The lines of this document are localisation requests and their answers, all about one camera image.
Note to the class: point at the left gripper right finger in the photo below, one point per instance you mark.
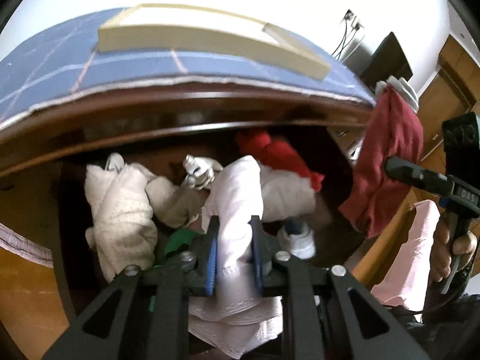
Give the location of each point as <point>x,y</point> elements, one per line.
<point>263,249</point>

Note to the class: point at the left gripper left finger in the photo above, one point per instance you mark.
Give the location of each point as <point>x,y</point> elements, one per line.
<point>203,278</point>

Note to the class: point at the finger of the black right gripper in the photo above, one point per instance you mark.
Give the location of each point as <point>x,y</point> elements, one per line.
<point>406,172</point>

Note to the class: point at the green black underwear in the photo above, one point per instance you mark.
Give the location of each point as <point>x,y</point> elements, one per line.
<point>179,243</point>

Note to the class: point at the dark red underwear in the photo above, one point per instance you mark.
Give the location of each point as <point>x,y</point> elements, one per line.
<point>393,130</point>

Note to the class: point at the pink white underwear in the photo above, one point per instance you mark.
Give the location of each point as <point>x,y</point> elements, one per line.
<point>236,319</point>

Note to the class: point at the beige dotted underwear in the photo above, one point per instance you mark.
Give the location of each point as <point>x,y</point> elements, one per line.
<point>125,199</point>

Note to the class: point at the bright red underwear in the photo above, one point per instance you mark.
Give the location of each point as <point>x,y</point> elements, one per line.
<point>277,153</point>

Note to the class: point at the white patterned underwear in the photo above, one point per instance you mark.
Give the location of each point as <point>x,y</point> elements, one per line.
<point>200,172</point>

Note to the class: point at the person right hand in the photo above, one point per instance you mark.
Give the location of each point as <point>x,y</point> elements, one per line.
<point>444,249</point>

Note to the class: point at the white grey sock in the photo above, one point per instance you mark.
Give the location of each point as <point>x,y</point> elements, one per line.
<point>297,238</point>

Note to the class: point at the pink cloth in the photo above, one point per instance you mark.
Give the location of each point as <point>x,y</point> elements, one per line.
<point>405,283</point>

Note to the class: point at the black monitor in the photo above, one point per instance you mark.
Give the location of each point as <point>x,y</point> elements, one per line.
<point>388,60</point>

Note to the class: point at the cream wooden tray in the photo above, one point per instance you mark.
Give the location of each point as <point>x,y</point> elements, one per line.
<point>200,29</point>

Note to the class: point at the blue plaid tablecloth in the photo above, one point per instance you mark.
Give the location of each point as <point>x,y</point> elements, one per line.
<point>61,64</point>

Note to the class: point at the wall socket with cables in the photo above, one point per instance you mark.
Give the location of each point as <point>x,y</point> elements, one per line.
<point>352,26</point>

